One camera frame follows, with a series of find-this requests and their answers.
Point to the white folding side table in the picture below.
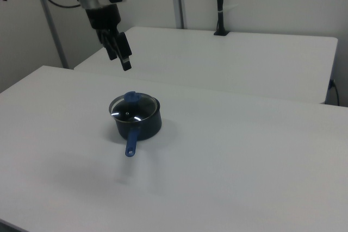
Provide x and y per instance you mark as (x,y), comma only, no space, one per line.
(217,61)

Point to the glass lid with blue knob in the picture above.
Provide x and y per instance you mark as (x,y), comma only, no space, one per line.
(133,107)

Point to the black camera pole with base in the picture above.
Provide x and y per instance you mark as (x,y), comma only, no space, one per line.
(220,3)

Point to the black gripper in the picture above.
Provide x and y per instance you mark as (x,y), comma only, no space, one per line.
(104,17)

